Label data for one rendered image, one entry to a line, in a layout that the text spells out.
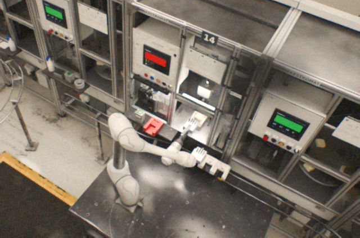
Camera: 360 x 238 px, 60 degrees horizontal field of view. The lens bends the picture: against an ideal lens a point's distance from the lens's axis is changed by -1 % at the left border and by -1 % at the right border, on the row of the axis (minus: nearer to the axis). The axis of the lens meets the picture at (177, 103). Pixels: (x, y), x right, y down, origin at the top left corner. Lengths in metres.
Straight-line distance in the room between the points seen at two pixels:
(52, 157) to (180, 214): 1.82
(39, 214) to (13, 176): 0.56
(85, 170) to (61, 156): 0.35
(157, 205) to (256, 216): 0.86
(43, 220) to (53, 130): 1.15
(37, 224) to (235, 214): 1.95
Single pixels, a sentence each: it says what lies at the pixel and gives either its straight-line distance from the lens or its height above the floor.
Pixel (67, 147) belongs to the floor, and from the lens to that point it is 4.02.
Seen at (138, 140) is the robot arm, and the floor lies 1.48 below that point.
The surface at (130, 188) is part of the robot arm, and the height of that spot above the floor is 0.95.
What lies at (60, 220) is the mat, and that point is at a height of 0.01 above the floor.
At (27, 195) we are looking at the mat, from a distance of 3.78.
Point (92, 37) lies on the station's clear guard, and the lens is 2.94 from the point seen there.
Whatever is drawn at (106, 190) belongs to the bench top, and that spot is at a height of 0.68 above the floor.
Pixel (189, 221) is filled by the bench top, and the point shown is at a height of 0.68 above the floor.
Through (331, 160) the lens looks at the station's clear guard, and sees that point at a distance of 2.58.
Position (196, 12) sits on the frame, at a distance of 2.43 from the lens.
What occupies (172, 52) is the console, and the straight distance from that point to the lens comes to 2.40.
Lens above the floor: 3.24
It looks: 47 degrees down
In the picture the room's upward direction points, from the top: 9 degrees clockwise
